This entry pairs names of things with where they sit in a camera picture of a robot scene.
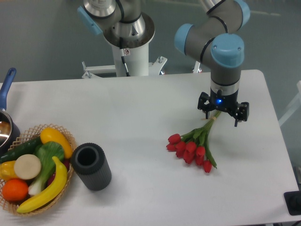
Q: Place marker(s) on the black device at edge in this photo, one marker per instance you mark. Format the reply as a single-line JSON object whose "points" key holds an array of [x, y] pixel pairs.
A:
{"points": [[293, 202]]}

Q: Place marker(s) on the yellow squash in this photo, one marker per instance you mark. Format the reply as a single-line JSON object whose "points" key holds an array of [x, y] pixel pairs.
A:
{"points": [[53, 135]]}

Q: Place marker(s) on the red tulip bouquet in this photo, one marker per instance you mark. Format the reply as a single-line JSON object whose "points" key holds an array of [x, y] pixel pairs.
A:
{"points": [[193, 147]]}

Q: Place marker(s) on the dark grey ribbed vase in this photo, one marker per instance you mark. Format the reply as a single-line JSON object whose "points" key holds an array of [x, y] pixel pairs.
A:
{"points": [[90, 163]]}

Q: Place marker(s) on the yellow banana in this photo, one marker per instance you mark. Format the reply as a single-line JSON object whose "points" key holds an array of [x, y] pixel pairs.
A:
{"points": [[48, 194]]}

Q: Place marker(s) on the orange fruit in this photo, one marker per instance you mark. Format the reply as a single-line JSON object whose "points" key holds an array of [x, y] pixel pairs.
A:
{"points": [[15, 190]]}

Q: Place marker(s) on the blue handled saucepan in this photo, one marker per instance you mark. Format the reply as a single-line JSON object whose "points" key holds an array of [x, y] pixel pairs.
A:
{"points": [[8, 130]]}

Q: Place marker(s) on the red fruit in basket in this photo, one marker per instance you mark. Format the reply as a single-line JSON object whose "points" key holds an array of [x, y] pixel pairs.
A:
{"points": [[66, 163]]}

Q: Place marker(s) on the green cucumber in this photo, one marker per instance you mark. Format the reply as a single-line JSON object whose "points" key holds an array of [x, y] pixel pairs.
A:
{"points": [[27, 147]]}

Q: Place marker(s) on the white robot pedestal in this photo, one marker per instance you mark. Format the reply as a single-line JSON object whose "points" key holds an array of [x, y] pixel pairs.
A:
{"points": [[130, 47]]}

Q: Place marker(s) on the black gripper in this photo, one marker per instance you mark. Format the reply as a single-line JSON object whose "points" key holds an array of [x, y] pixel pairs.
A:
{"points": [[224, 98]]}

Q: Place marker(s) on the woven wicker basket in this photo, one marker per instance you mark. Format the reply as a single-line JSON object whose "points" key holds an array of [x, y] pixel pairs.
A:
{"points": [[30, 134]]}

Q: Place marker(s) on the beige round radish slice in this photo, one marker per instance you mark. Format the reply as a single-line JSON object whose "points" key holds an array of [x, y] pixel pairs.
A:
{"points": [[27, 166]]}

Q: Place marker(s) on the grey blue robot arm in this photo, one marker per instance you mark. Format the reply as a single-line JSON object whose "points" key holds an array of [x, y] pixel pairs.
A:
{"points": [[214, 44]]}

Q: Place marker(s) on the yellow bell pepper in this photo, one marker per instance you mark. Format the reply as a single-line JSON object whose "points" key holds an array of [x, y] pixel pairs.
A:
{"points": [[7, 171]]}

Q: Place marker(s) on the green bok choy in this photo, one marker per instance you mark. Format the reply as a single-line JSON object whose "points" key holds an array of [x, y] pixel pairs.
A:
{"points": [[45, 152]]}

